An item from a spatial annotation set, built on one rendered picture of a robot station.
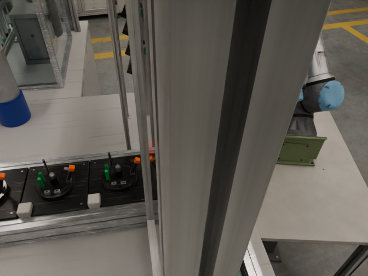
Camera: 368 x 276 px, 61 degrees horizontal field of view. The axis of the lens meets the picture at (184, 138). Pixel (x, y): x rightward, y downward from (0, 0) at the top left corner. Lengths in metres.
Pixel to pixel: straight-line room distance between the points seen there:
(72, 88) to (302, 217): 1.46
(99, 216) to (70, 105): 0.86
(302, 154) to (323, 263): 1.02
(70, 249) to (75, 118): 0.77
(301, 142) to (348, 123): 2.02
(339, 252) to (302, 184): 1.02
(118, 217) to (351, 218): 0.94
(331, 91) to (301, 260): 1.27
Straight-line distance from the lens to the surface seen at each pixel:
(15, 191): 1.37
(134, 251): 1.23
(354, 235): 1.44
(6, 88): 1.73
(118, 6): 5.19
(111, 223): 1.24
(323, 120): 1.90
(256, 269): 1.12
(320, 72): 1.42
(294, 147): 1.49
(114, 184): 1.23
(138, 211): 1.20
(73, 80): 2.11
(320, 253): 2.39
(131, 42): 0.69
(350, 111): 3.65
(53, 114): 1.85
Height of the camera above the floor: 1.95
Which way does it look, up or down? 43 degrees down
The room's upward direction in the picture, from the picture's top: 2 degrees clockwise
